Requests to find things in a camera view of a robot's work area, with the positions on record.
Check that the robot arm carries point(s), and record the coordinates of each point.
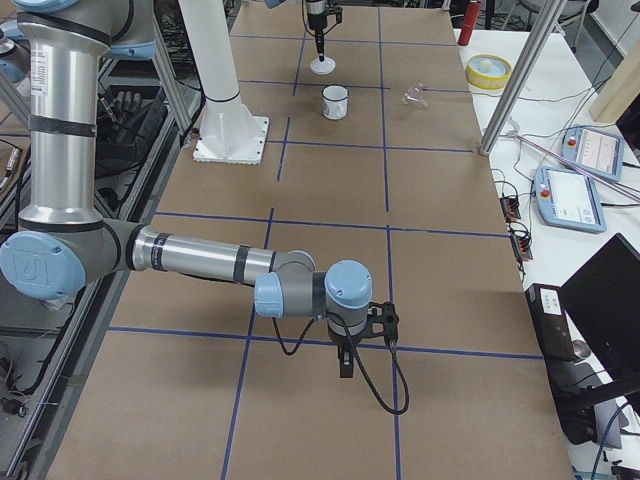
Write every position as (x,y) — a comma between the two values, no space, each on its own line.
(313,7)
(63,243)

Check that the black desktop box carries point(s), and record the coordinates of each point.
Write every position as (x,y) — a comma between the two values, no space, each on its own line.
(551,326)

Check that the black computer monitor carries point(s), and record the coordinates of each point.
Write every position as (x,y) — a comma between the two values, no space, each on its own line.
(602,300)

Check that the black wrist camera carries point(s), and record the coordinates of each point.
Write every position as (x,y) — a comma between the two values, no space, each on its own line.
(383,322)
(335,10)

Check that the near teach pendant tablet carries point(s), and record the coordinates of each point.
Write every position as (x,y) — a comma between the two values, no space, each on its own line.
(569,200)

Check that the teach pendant tablet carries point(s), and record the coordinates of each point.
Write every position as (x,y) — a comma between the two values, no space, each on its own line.
(599,152)
(569,200)

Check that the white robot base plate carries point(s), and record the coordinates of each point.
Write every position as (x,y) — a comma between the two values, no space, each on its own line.
(224,142)

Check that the white ceramic cup lid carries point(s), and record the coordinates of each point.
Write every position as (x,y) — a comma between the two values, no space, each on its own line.
(322,65)

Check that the far teach pendant tablet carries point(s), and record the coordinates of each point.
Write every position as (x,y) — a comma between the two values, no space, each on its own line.
(599,152)

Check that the green tipped metal rod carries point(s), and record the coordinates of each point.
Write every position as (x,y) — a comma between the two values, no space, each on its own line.
(624,191)

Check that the yellow tape roll with dish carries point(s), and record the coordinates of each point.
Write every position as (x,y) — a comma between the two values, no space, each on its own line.
(488,71)

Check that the aluminium frame post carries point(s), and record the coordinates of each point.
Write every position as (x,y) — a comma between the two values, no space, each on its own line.
(529,55)

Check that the clear glass funnel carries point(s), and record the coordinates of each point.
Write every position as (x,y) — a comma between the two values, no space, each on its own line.
(414,96)

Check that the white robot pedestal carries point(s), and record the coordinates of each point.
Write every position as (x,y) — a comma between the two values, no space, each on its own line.
(208,34)

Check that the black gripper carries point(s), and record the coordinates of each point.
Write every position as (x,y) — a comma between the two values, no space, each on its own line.
(315,20)
(342,345)

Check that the red bottle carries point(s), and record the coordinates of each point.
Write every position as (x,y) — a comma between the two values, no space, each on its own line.
(469,21)

